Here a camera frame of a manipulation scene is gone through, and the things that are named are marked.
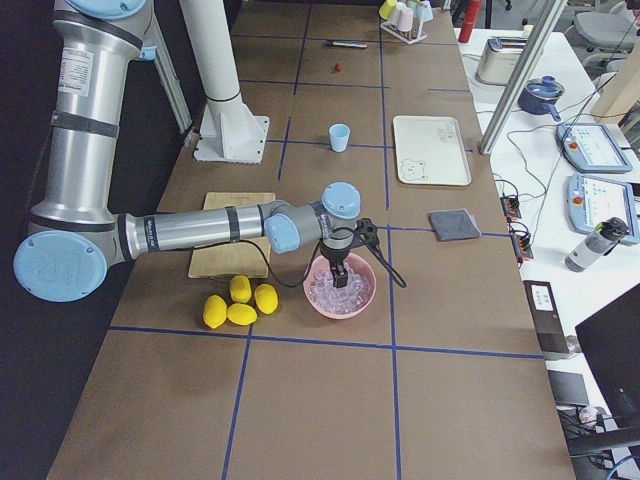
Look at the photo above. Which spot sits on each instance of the cream toaster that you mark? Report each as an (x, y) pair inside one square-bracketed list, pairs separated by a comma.
[(498, 60)]

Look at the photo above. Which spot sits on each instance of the yellow cup on rack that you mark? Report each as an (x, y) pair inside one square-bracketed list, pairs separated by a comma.
[(386, 9)]

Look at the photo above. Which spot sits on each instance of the pink bowl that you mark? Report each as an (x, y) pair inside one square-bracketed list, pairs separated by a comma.
[(359, 265)]

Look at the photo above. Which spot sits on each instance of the yellow lemon upper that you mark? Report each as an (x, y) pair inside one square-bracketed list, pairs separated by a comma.
[(240, 289)]

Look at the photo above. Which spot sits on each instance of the yellow lemon right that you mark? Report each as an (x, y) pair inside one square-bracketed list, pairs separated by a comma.
[(266, 298)]

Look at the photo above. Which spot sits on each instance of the grey folded cloth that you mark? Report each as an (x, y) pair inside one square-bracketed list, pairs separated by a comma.
[(453, 225)]

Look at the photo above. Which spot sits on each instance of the light blue cup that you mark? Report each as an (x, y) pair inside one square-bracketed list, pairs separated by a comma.
[(339, 135)]

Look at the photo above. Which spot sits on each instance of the white bear tray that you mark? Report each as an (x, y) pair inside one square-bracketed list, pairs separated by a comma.
[(430, 151)]

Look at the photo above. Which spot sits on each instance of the grey water bottle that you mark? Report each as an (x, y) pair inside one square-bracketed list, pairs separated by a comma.
[(605, 236)]

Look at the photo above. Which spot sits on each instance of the red bottle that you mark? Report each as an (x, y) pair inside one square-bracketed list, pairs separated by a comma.
[(471, 13)]

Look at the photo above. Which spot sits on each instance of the aluminium frame post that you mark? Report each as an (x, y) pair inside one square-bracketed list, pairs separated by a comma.
[(523, 70)]

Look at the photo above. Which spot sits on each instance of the bamboo cutting board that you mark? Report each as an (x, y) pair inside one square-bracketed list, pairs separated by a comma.
[(235, 259)]

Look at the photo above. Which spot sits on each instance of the pink cup on rack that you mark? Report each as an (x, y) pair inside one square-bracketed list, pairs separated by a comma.
[(402, 19)]

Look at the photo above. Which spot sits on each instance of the teach pendant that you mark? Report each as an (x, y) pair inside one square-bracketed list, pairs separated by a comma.
[(593, 199), (591, 148)]

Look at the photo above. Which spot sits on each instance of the pile of clear ice cubes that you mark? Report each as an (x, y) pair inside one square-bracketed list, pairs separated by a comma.
[(339, 301)]

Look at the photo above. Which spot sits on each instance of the teach pendant far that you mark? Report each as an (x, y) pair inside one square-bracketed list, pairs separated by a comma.
[(591, 148)]

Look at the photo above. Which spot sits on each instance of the grey office chair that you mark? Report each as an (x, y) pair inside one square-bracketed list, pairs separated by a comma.
[(608, 31)]

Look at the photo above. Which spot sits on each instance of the yellow lemon middle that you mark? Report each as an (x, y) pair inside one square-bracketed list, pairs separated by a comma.
[(214, 311)]

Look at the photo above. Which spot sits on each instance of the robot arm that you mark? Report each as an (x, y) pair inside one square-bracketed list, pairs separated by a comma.
[(73, 238)]

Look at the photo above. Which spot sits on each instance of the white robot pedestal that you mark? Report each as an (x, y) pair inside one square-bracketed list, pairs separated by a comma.
[(229, 131)]

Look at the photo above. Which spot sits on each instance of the blue cup on rack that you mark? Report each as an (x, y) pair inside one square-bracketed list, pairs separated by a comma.
[(423, 11)]

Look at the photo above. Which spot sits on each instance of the black box with label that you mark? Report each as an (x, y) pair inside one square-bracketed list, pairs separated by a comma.
[(545, 317)]

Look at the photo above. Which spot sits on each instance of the black monitor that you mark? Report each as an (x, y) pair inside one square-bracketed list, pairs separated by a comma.
[(609, 340)]

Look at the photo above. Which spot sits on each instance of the steel muddler black tip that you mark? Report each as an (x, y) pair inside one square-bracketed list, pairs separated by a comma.
[(346, 44)]

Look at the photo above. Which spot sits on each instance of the teach pendant near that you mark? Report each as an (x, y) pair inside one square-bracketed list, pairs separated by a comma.
[(593, 199)]

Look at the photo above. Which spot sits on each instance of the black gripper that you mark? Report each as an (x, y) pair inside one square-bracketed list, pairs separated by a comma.
[(335, 255)]

